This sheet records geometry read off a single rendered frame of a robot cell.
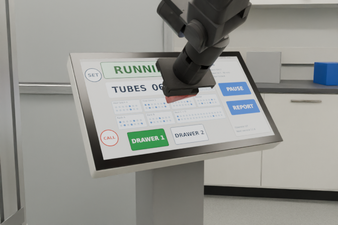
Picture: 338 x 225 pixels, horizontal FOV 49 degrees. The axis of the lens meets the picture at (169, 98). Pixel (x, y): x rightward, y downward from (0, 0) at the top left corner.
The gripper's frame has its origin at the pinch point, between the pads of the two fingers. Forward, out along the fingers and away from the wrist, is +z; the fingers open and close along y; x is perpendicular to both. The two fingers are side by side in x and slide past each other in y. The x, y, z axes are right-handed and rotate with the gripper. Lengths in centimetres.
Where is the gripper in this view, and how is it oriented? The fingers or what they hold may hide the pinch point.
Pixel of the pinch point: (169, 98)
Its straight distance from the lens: 74.5
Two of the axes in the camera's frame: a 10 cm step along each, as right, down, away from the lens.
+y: -8.8, 0.7, -4.7
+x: 3.1, 8.5, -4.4
